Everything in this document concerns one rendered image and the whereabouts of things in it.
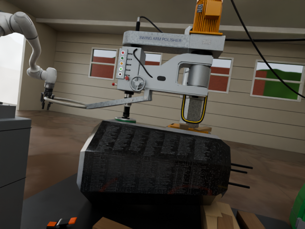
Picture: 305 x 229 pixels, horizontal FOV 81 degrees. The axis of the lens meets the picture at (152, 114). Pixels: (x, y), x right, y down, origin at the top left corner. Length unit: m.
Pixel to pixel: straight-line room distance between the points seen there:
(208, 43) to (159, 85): 0.56
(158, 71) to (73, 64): 8.29
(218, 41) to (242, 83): 6.30
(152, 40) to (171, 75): 0.37
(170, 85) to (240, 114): 6.40
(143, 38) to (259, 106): 6.79
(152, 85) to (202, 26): 0.68
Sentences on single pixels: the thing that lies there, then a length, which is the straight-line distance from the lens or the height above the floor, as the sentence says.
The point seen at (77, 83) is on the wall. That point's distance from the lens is 9.51.
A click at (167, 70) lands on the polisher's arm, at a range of 1.70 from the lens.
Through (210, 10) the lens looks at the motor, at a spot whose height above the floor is 1.86.
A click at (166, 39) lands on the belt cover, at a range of 1.77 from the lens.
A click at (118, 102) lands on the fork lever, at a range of 1.81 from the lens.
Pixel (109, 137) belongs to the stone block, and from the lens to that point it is 1.53.
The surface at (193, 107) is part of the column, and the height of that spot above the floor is 1.05.
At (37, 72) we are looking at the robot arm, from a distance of 2.20.
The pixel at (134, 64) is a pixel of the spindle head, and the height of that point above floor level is 1.36.
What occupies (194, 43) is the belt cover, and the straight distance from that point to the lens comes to 1.73.
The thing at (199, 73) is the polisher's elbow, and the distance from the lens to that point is 1.70.
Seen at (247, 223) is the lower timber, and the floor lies 0.09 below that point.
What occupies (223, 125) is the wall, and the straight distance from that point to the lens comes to 7.80.
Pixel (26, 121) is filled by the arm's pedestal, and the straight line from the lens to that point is 1.40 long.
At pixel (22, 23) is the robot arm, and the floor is 1.48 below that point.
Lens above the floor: 1.00
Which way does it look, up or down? 3 degrees down
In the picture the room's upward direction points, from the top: 8 degrees clockwise
